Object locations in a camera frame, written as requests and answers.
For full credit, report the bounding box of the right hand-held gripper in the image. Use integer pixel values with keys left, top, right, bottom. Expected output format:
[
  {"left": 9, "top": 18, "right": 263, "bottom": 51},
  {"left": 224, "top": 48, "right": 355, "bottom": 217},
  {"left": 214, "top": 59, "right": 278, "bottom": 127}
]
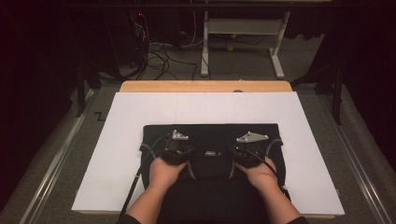
[{"left": 228, "top": 131, "right": 270, "bottom": 170}]

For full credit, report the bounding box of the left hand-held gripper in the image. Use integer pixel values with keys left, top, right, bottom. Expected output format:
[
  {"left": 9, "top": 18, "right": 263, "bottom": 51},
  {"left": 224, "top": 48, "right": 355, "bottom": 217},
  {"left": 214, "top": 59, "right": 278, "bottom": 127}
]
[{"left": 160, "top": 129, "right": 196, "bottom": 166}]

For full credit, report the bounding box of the dark navy knit vest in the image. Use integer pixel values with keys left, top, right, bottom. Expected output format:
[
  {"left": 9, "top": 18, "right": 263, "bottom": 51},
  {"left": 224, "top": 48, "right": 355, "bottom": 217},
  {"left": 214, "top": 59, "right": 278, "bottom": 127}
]
[{"left": 138, "top": 123, "right": 288, "bottom": 224}]

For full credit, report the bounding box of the person's right hand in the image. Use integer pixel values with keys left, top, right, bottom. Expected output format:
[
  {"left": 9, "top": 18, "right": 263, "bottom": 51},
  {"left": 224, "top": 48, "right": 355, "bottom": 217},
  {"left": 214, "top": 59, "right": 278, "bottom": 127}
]
[{"left": 235, "top": 156, "right": 280, "bottom": 193}]

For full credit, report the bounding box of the person's left hand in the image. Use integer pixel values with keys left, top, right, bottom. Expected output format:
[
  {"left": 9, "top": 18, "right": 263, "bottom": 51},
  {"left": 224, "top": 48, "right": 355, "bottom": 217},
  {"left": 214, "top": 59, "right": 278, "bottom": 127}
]
[{"left": 148, "top": 156, "right": 189, "bottom": 194}]

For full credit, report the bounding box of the white table sheet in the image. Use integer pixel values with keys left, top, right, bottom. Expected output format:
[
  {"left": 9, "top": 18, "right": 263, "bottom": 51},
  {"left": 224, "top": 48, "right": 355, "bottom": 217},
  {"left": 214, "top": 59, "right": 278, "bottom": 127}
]
[{"left": 71, "top": 91, "right": 346, "bottom": 217}]

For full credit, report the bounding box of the black stand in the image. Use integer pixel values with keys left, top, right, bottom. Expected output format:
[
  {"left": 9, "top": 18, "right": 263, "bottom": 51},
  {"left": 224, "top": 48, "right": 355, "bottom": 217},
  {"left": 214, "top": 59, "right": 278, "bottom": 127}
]
[
  {"left": 290, "top": 57, "right": 345, "bottom": 126},
  {"left": 75, "top": 60, "right": 103, "bottom": 119}
]

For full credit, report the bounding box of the right hand-held gripper cable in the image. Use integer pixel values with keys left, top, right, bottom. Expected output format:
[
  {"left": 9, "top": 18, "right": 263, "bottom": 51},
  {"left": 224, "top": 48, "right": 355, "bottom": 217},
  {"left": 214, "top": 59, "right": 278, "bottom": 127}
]
[{"left": 237, "top": 147, "right": 292, "bottom": 202}]

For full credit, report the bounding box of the bundle of black floor cables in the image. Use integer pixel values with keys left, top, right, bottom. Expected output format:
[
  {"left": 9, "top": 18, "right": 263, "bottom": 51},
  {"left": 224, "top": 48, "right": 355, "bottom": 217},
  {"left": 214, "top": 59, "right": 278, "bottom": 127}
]
[{"left": 129, "top": 11, "right": 200, "bottom": 82}]

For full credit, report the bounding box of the metal floor rail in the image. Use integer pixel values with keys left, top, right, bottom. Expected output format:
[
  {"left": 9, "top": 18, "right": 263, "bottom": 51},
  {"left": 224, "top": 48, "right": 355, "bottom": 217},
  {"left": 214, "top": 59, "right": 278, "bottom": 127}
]
[
  {"left": 316, "top": 92, "right": 396, "bottom": 224},
  {"left": 18, "top": 89, "right": 98, "bottom": 224}
]

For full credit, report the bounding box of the white metal table frame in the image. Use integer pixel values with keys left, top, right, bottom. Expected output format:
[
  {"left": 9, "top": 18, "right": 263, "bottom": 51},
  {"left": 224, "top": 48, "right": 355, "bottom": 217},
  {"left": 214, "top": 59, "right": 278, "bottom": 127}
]
[{"left": 200, "top": 10, "right": 291, "bottom": 80}]

